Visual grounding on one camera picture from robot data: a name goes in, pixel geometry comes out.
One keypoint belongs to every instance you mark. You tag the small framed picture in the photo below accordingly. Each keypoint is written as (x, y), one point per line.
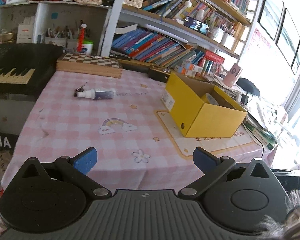
(298, 57)

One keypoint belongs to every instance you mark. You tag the white wooden bookshelf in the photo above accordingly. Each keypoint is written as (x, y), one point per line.
(112, 17)

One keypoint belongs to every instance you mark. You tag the black piano keyboard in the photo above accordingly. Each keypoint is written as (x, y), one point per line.
(22, 57)

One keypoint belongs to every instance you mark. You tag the large framed picture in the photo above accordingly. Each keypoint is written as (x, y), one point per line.
(270, 10)

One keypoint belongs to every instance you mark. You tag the medium framed picture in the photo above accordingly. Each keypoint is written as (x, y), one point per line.
(288, 32)

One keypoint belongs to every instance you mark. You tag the white box red label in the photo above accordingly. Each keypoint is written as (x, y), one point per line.
(25, 33)

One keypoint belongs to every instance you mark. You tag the white pen holder with pens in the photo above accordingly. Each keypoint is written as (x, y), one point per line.
(55, 41)

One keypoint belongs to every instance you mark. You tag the smartphone with lit screen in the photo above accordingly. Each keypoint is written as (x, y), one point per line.
(197, 25)

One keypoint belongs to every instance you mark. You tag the wooden chessboard box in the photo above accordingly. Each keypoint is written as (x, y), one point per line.
(90, 63)

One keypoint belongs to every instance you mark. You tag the pink checked desktop tablecloth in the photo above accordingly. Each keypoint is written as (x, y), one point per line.
(90, 130)

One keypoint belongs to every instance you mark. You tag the white jar green lid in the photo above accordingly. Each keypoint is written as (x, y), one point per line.
(87, 48)

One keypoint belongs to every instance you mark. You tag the pink cylinder cup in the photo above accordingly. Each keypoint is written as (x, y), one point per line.
(232, 76)

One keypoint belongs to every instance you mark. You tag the red stick pen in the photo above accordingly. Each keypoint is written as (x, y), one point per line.
(81, 38)

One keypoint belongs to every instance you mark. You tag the row of leaning blue books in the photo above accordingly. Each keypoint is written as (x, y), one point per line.
(152, 45)

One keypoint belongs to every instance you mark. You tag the orange white small box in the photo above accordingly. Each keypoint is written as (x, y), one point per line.
(192, 67)
(185, 72)

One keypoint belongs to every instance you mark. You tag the black cushion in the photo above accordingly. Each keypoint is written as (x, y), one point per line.
(248, 86)

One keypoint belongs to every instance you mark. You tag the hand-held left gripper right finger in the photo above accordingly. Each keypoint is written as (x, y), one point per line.
(204, 158)

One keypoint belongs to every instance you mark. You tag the white hanging pompom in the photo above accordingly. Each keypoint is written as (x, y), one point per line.
(188, 4)

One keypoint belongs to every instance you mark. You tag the pink wall calendar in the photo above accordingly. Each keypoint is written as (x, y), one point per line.
(260, 42)

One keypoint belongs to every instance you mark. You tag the white purple spray bottle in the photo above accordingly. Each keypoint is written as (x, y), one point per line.
(102, 94)

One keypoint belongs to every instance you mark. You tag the yellow tape roll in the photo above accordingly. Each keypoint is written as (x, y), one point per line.
(211, 98)

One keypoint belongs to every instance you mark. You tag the red flat box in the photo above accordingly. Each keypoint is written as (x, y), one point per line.
(215, 57)

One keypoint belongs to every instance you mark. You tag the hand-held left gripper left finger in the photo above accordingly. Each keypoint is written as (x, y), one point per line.
(86, 158)

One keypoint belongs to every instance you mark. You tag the white shelf pen cups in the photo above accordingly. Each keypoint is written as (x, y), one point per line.
(222, 38)

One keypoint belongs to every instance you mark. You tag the black stapler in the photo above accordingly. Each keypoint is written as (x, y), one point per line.
(118, 56)

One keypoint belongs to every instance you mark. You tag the yellow cardboard box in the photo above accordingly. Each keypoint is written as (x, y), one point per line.
(215, 120)

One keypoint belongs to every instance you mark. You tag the white orange-edged desk mat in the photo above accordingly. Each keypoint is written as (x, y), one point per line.
(215, 143)

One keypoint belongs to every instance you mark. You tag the black lettered panel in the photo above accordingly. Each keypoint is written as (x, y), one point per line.
(2, 142)

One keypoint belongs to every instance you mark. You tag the grey furry sleeve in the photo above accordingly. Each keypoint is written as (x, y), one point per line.
(290, 222)

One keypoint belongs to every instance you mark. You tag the green white book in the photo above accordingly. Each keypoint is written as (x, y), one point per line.
(262, 136)

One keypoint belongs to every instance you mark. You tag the row of colourful shelf books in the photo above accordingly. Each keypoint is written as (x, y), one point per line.
(180, 5)

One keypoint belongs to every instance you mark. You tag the black charger adapter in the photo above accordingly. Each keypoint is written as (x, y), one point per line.
(245, 99)

